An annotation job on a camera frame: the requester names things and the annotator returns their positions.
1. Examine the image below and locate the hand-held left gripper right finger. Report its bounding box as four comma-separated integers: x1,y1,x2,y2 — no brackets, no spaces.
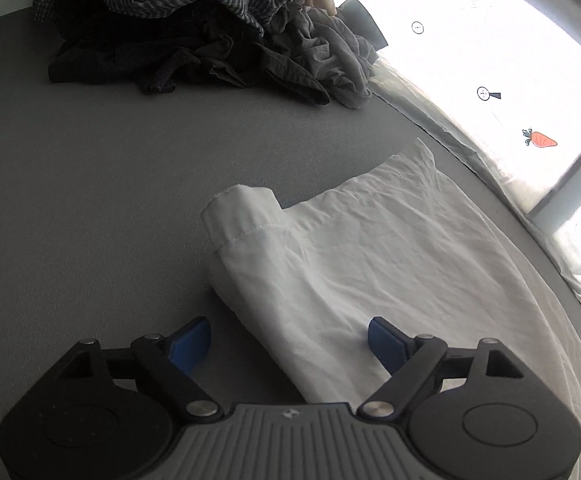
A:
357,316,526,421

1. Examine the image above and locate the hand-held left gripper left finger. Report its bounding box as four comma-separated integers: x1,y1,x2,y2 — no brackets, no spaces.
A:
58,316,222,422

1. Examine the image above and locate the white garment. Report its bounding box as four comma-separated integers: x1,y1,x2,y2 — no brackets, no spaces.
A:
201,137,581,480

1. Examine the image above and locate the dark garment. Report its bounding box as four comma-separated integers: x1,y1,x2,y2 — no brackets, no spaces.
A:
47,22,332,107

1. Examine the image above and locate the grey crumpled garment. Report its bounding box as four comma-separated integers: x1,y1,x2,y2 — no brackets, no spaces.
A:
263,4,380,111

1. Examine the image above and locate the printed white curtain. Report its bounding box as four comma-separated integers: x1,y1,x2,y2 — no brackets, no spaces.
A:
320,0,581,333

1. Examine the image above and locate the dark grey cloth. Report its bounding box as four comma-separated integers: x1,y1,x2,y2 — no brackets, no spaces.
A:
337,0,389,52

